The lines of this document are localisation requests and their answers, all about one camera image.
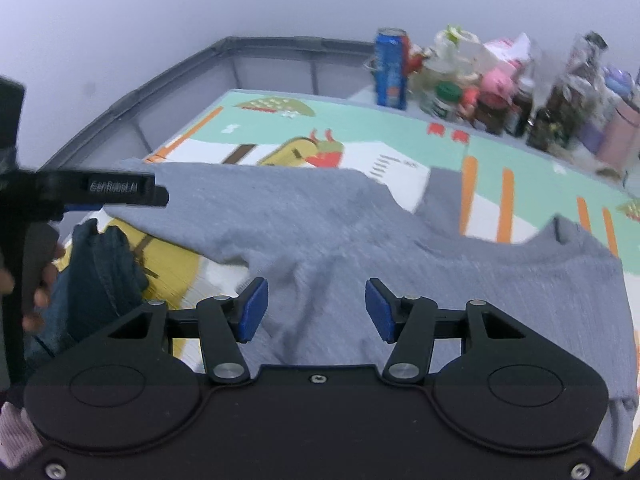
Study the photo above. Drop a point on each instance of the blue drink can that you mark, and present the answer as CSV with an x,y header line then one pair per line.
x,y
392,67

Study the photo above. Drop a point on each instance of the pink striped folded garment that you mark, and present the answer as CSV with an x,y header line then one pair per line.
x,y
17,435

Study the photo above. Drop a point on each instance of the grey sweatshirt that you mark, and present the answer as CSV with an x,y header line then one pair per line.
x,y
325,220

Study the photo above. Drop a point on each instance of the green-capped clear bottle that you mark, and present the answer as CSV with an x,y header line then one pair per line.
x,y
457,55

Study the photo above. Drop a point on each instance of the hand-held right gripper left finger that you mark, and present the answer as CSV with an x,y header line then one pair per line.
x,y
252,310

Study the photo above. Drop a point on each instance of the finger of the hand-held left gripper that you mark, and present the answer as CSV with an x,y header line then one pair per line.
x,y
157,196

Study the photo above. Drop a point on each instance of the pink tumbler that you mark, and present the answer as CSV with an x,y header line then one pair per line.
x,y
622,132

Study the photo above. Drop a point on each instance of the pink pig toy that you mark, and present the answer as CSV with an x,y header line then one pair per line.
x,y
497,81

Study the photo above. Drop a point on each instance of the dark blue folded garment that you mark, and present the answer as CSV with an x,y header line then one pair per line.
x,y
95,280

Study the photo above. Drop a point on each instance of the cluster of jars and bottles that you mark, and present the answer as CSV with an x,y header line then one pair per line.
x,y
555,110

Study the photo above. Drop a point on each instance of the grey playpen fence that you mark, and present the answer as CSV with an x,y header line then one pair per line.
x,y
275,45

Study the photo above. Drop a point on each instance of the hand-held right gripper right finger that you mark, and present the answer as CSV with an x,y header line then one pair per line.
x,y
380,310

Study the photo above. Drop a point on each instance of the colourful printed play mat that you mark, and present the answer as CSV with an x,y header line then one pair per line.
x,y
350,125

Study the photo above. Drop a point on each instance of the person's left hand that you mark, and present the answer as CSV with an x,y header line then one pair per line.
x,y
50,280

